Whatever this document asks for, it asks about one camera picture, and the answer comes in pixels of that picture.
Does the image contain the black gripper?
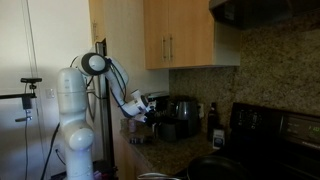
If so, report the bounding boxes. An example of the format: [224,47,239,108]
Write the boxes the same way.
[143,100,169,126]

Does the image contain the dark air fryer drawer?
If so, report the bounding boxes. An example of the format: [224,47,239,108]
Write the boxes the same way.
[155,113,188,143]

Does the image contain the black coffee maker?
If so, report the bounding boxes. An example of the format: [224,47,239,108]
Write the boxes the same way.
[145,91,172,116]

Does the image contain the small black countertop device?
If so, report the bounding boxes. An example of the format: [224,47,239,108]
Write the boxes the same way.
[128,134,156,145]

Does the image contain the pale soda can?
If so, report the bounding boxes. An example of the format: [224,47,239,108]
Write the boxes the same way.
[128,118,137,134]

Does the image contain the dark glass bottle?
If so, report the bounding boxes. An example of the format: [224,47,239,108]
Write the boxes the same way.
[206,101,221,143]

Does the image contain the wooden base cabinet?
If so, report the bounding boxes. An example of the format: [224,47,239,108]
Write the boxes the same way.
[114,131,158,180]

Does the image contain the silver pot lid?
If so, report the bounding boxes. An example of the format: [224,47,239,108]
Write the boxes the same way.
[136,171,188,180]

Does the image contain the stainless steel refrigerator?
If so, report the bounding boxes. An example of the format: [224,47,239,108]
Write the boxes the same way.
[85,39,116,168]

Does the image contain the white labelled small container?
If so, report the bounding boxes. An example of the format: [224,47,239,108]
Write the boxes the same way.
[212,127,226,150]

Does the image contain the black frying pan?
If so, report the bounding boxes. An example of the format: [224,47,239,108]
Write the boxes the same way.
[185,154,256,180]

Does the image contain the wooden upper cabinet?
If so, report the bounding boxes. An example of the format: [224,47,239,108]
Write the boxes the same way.
[143,0,242,71]

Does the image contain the tall wooden pantry cabinet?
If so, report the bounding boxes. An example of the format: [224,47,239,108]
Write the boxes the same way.
[87,0,170,101]

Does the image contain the black kitchen stove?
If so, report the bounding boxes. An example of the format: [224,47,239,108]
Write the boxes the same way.
[213,102,320,180]

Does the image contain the silver door lever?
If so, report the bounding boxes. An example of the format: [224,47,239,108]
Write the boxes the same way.
[14,115,34,123]

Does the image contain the dark range hood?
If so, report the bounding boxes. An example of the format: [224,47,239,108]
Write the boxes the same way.
[208,0,320,32]

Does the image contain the white wall outlet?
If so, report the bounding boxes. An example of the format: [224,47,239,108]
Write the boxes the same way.
[198,102,205,119]

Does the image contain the silver cabinet door handle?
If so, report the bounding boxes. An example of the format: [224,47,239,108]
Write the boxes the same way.
[168,33,174,62]
[161,35,167,62]

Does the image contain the white light switch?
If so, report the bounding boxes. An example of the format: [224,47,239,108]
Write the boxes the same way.
[46,87,56,100]

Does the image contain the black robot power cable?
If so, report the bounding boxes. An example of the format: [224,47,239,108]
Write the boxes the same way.
[39,121,62,180]

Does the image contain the black camera on stand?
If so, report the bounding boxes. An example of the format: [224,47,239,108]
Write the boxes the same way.
[20,77,44,85]

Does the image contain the thin black camera cable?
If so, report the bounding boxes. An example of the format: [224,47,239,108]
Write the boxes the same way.
[23,109,30,180]

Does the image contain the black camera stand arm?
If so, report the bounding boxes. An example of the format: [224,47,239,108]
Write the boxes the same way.
[0,92,38,111]

